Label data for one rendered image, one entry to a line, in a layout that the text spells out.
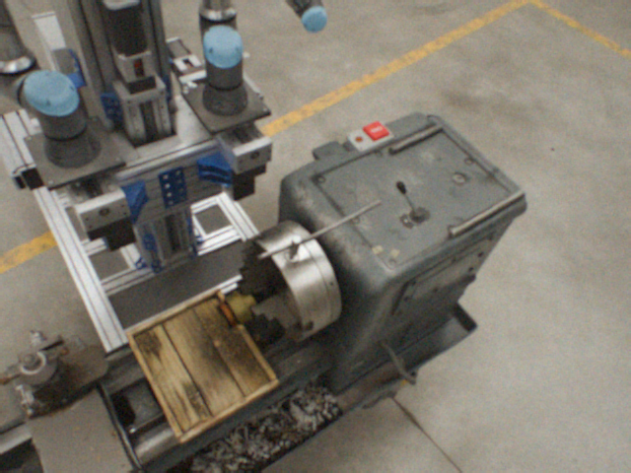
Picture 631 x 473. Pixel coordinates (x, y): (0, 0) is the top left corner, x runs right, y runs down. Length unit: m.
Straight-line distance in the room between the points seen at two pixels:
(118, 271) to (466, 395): 1.72
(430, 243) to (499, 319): 1.55
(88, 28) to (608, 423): 2.64
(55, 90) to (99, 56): 0.22
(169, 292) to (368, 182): 1.28
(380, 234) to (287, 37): 3.03
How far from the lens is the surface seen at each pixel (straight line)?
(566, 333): 3.01
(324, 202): 1.38
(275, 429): 1.78
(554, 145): 3.93
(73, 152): 1.61
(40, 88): 1.55
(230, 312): 1.35
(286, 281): 1.27
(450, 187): 1.51
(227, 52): 1.63
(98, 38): 1.68
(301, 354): 1.57
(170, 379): 1.54
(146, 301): 2.44
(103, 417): 1.44
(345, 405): 1.88
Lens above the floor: 2.31
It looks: 54 degrees down
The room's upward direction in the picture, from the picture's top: 10 degrees clockwise
